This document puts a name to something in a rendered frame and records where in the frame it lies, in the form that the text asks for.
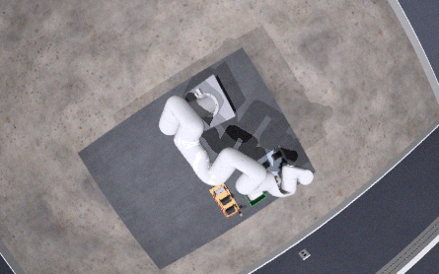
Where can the green open-top box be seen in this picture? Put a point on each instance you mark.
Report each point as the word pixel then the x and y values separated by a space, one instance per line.
pixel 255 198

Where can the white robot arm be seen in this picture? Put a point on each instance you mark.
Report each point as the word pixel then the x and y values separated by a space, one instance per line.
pixel 187 118

